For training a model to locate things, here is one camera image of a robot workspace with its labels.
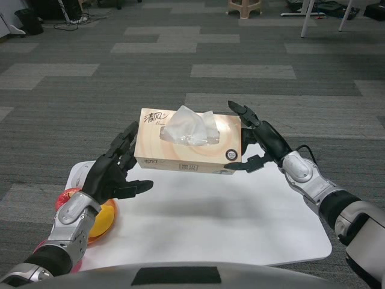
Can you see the white desk foot bar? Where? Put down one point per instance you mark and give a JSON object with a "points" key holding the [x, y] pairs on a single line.
{"points": [[302, 14]]}

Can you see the pink plastic bowl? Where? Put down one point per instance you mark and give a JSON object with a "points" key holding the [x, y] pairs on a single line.
{"points": [[76, 266]]}

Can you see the black bag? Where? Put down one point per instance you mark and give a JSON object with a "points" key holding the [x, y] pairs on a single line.
{"points": [[376, 9]]}

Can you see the white computer mouse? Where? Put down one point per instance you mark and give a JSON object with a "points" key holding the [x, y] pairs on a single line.
{"points": [[79, 174]]}

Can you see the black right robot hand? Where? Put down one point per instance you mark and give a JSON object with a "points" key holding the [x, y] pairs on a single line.
{"points": [[272, 140]]}

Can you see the white furniture base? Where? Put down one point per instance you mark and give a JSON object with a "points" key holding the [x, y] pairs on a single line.
{"points": [[10, 28]]}

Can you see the black waste bin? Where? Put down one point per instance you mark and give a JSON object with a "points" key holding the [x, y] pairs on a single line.
{"points": [[29, 21]]}

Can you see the white power strip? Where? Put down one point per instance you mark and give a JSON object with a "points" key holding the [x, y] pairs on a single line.
{"points": [[79, 20]]}

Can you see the red apple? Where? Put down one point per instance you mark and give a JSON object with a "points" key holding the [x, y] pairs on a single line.
{"points": [[64, 197]]}

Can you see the yellow fruit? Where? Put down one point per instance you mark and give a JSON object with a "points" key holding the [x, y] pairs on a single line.
{"points": [[103, 219]]}

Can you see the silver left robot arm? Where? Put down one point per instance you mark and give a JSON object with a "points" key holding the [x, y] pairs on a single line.
{"points": [[72, 207]]}

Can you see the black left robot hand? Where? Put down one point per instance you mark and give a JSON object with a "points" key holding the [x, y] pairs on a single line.
{"points": [[103, 177]]}

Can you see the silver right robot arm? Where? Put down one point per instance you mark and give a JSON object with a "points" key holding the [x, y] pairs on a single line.
{"points": [[297, 167]]}

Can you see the white desk leg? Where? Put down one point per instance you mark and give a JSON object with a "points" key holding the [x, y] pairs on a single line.
{"points": [[307, 18], [346, 15]]}

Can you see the white striped pole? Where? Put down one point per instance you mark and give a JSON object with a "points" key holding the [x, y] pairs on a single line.
{"points": [[65, 10]]}

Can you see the beige plastic stool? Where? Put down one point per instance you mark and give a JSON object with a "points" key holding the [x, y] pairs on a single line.
{"points": [[244, 9]]}

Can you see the beige tissue box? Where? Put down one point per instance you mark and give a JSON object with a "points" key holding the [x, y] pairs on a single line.
{"points": [[192, 156]]}

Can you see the silver robot chest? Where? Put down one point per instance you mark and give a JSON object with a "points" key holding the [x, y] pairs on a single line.
{"points": [[180, 281]]}

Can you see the orange plastic plate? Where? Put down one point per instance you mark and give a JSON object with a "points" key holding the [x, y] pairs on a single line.
{"points": [[115, 207]]}

